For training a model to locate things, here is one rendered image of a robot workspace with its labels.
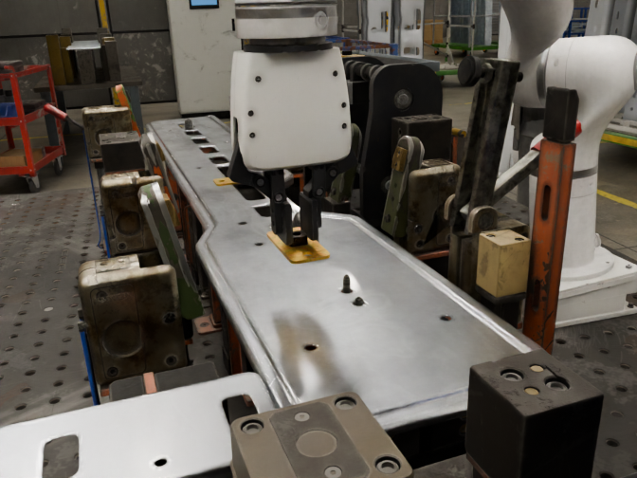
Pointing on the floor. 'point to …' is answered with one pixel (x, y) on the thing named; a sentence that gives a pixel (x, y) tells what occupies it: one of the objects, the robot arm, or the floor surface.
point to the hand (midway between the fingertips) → (296, 217)
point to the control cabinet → (203, 55)
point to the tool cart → (22, 165)
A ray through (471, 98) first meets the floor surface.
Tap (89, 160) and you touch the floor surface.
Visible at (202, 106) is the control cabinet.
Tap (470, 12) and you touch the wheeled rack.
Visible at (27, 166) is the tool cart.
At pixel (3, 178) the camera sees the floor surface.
